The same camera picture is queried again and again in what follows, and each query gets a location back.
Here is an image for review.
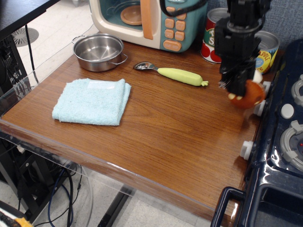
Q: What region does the blue cable under table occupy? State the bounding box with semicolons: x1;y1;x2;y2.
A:
48;165;82;227

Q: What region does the black table leg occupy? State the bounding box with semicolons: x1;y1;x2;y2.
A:
97;185;135;227

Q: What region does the white stove knob middle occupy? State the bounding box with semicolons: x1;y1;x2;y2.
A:
253;100;266;116

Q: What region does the white stove knob upper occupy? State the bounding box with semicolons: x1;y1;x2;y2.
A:
262;81;271;97

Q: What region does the white stove knob lower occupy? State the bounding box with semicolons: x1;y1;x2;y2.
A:
240;141;254;160

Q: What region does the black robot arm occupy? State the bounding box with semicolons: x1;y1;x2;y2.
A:
201;0;270;96

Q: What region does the dark blue toy stove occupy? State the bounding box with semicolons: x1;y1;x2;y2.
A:
211;39;303;227

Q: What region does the spoon with yellow-green handle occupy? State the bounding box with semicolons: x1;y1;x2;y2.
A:
134;61;209;87

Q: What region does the toy microwave teal and cream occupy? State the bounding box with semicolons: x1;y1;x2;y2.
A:
89;0;207;52

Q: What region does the brown plush mushroom toy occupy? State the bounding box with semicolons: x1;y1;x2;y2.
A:
228;70;266;109

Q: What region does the tomato sauce toy can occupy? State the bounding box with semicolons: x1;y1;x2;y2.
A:
201;8;229;63

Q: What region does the orange toy plate in microwave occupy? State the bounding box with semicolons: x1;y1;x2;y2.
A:
120;5;142;26

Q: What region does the small stainless steel pot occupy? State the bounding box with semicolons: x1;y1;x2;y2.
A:
72;34;128;72

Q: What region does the light blue folded napkin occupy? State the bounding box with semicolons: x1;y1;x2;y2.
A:
52;79;131;126

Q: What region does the black cable under table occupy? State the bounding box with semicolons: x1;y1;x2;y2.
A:
33;166;83;227

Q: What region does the pineapple slices toy can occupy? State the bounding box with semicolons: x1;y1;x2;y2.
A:
256;31;280;74

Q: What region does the black desk at left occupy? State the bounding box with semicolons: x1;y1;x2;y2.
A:
0;0;58;95

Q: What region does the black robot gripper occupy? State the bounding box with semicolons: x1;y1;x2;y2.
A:
214;17;260;96

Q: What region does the white stove knob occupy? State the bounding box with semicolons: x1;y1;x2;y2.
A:
262;81;271;97
240;141;254;160
253;100;266;116

